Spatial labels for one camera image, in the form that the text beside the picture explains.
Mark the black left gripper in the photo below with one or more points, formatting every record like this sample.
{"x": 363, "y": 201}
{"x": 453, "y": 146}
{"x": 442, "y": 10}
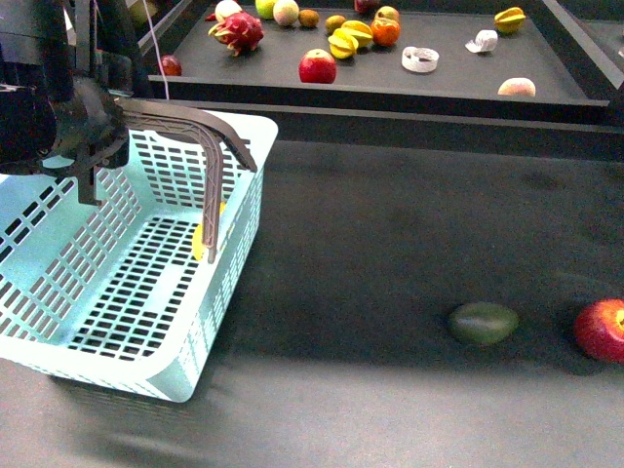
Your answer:
{"x": 63, "y": 139}

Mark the light blue plastic basket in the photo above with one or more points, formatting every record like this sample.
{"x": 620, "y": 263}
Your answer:
{"x": 112, "y": 294}

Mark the yellow mango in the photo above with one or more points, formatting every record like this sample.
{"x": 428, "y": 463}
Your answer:
{"x": 199, "y": 240}

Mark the small dark red plum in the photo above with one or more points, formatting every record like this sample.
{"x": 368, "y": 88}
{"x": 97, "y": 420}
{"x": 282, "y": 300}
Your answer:
{"x": 171, "y": 66}

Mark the pink dragon fruit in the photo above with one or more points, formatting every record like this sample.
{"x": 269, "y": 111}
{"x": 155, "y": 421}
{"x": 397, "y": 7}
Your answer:
{"x": 241, "y": 33}

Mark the white pink round fruit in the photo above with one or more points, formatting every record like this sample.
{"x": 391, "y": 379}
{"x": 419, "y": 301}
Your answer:
{"x": 226, "y": 8}

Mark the green apple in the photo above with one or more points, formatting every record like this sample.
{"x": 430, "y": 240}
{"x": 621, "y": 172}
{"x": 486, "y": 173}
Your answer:
{"x": 265, "y": 8}

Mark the pale round melon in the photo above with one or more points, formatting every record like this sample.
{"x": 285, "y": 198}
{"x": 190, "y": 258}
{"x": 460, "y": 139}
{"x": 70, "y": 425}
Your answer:
{"x": 285, "y": 12}

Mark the red apple on tray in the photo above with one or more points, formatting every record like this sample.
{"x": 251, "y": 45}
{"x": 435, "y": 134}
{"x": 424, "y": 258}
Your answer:
{"x": 317, "y": 66}

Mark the brown kiwi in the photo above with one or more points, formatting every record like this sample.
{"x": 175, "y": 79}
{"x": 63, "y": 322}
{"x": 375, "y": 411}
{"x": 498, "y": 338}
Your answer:
{"x": 308, "y": 18}

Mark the small orange kiwi fruit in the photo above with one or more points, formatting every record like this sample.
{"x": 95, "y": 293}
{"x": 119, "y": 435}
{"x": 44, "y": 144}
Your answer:
{"x": 334, "y": 22}

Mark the yellow starfruit front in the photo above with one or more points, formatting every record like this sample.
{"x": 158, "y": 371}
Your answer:
{"x": 343, "y": 45}

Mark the yellow starfruit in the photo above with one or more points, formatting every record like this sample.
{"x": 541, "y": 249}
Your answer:
{"x": 359, "y": 30}
{"x": 509, "y": 21}
{"x": 343, "y": 45}

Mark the yellow starfruit middle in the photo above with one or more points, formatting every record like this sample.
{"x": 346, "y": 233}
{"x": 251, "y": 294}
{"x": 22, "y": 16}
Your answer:
{"x": 359, "y": 30}

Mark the dark purple passionfruit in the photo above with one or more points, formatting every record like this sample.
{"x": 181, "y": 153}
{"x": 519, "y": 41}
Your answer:
{"x": 365, "y": 6}

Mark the orange persimmon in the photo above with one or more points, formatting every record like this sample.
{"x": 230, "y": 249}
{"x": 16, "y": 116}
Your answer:
{"x": 385, "y": 32}

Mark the red yellow apple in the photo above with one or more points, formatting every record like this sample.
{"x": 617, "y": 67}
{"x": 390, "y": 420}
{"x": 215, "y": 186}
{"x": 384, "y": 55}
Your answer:
{"x": 387, "y": 13}

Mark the black fruit display tray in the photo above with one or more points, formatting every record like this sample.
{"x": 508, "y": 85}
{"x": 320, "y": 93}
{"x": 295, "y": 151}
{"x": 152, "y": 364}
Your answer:
{"x": 429, "y": 70}

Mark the white foam net sleeve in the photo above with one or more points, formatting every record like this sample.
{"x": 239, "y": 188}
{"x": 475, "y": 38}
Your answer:
{"x": 484, "y": 42}

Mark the pale peach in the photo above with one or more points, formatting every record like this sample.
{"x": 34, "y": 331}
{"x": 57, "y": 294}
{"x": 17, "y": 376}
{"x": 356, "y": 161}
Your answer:
{"x": 518, "y": 86}

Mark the yellow starfruit far right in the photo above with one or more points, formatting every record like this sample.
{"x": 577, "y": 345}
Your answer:
{"x": 509, "y": 21}

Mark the dark green avocado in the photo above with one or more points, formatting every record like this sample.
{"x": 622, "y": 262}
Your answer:
{"x": 482, "y": 323}

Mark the red apple near front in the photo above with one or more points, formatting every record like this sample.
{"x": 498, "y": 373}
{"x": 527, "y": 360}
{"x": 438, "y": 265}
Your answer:
{"x": 598, "y": 330}

